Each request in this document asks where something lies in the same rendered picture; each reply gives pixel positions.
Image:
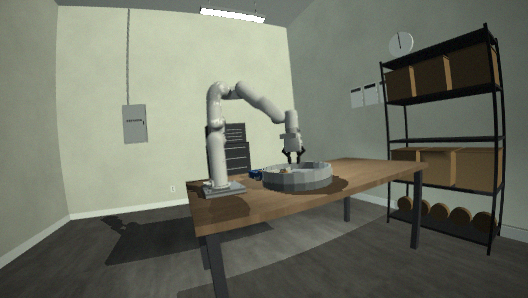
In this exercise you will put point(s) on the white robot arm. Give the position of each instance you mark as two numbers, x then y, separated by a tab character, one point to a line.
215	141

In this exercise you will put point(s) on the blue square tray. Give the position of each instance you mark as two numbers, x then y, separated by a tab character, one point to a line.
253	174

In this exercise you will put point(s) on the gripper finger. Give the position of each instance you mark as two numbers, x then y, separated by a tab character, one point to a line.
299	154
288	155

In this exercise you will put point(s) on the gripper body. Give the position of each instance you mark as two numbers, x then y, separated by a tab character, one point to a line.
293	144

